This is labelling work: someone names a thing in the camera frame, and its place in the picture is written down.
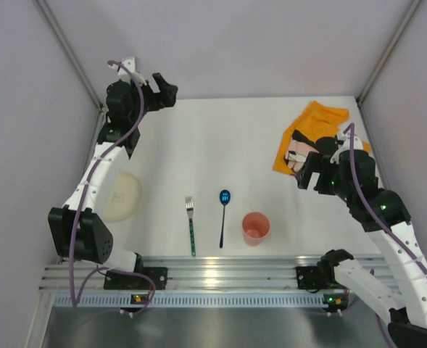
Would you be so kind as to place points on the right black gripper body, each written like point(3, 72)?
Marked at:
point(315, 171)

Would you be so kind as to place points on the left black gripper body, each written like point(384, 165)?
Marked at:
point(156, 96)

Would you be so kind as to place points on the orange cartoon mouse cloth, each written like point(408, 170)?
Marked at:
point(314, 130)

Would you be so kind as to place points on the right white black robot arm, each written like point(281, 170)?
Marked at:
point(350, 175)

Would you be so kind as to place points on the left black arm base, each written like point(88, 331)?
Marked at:
point(116, 281)

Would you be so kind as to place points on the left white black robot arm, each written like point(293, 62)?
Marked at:
point(77, 228)

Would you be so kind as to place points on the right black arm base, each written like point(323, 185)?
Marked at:
point(310, 280)

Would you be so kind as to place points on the pink plastic cup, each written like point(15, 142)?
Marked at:
point(256, 227)

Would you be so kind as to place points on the blue metallic spoon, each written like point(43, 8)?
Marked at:
point(225, 198)

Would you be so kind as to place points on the cream round plate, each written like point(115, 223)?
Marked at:
point(124, 198)

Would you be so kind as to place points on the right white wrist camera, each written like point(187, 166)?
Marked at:
point(345, 142)

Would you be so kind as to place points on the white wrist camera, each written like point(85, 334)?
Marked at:
point(345, 142)
point(130, 64)

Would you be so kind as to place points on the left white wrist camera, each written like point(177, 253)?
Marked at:
point(130, 64)

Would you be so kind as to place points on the fork with teal handle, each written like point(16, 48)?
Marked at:
point(190, 212)

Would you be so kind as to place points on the aluminium mounting rail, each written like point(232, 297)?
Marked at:
point(214, 273)

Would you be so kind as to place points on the perforated grey cable duct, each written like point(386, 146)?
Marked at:
point(218, 300)

